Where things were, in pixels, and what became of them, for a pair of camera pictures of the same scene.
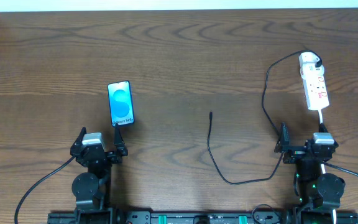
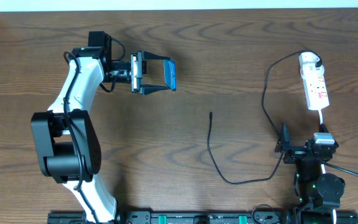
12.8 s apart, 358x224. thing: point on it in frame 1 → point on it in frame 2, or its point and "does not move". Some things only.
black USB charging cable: (263, 109) does not move
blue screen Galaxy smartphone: (120, 102) → (169, 71)
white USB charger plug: (307, 68) does not move
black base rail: (167, 217) does not move
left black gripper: (96, 154) → (140, 72)
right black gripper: (304, 152) does not move
